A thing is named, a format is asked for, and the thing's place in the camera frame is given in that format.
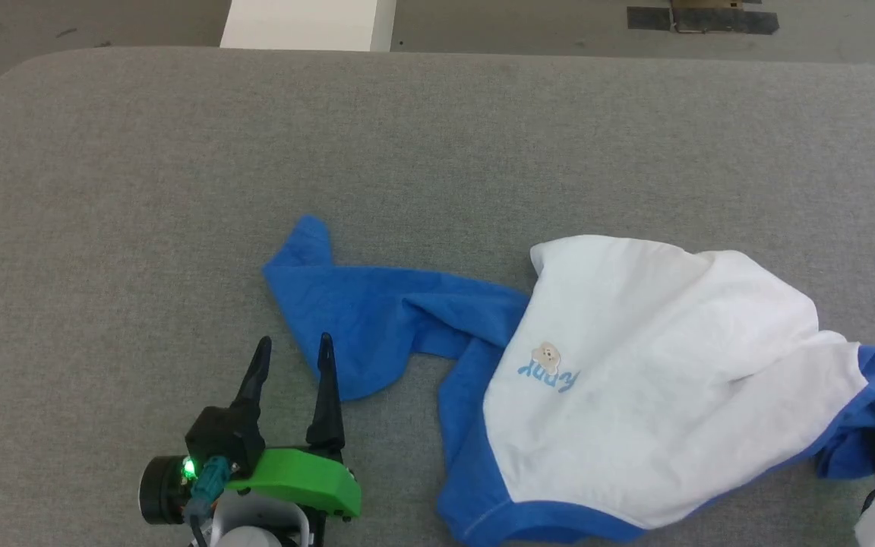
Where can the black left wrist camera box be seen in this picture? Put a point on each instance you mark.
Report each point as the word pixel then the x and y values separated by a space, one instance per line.
pixel 225 441

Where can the white rectangular box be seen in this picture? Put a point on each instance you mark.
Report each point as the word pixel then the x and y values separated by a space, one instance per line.
pixel 304 23

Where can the small black floor tape patch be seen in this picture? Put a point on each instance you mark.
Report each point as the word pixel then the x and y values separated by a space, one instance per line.
pixel 649 19

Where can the long black floor tape patch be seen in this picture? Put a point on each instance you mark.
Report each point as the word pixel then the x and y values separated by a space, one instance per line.
pixel 726 21

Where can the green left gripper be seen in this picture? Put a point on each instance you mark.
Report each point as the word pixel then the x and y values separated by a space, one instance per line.
pixel 308 479

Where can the white and blue shirt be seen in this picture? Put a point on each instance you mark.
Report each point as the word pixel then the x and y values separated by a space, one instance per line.
pixel 650 380

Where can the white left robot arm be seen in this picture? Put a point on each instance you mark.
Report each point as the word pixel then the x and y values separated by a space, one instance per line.
pixel 255 524

